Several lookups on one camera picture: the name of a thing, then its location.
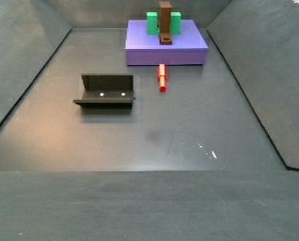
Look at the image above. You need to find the red peg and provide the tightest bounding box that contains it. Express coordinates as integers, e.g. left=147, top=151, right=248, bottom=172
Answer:
left=158, top=64, right=167, bottom=92

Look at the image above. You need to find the brown L-shaped bracket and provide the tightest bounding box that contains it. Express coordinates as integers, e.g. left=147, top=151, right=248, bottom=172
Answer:
left=159, top=1, right=172, bottom=45

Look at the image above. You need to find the purple base block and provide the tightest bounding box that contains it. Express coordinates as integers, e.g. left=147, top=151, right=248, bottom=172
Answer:
left=124, top=19, right=210, bottom=67

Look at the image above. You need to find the black V-shaped fixture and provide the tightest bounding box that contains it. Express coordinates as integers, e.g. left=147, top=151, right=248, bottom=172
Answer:
left=74, top=73, right=135, bottom=108

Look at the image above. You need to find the green U-shaped block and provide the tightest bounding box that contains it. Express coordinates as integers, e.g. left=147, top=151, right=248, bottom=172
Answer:
left=146, top=11, right=182, bottom=35

